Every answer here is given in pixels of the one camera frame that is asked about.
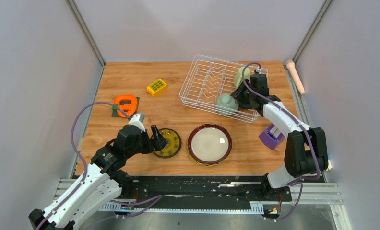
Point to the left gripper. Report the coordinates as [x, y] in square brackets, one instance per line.
[159, 141]

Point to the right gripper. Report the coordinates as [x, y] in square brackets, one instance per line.
[238, 94]

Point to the black plate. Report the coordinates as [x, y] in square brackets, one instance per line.
[177, 149]

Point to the yellow patterned black-rimmed plate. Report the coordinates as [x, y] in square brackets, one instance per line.
[172, 143]

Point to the brown-rimmed white plate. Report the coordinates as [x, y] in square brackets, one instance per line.
[209, 143]

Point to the yellow dotted plate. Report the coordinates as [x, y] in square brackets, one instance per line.
[205, 164]

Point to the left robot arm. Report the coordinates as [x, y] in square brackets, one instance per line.
[102, 180]

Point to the light green mug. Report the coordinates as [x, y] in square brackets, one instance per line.
[238, 76]

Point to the dark blue bowl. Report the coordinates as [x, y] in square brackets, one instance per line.
[244, 102]

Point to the light teal bowl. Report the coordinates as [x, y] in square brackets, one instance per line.
[225, 104]

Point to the orange toy on grey base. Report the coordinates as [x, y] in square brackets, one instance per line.
[128, 103]

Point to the purple metronome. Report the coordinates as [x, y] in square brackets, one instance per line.
[271, 137]

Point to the yellow toy brick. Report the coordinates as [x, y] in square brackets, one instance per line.
[157, 87]

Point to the blue and white toy brick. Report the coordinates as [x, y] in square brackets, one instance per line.
[329, 166]

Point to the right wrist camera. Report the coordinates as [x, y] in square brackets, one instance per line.
[258, 71]

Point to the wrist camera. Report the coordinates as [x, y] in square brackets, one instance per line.
[258, 71]
[137, 121]

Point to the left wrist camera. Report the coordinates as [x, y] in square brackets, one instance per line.
[137, 121]

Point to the white wire dish rack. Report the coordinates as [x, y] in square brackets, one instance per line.
[207, 80]

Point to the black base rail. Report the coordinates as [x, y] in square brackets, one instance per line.
[204, 192]

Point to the beige cylinder handle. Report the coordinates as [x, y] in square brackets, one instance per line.
[290, 65]

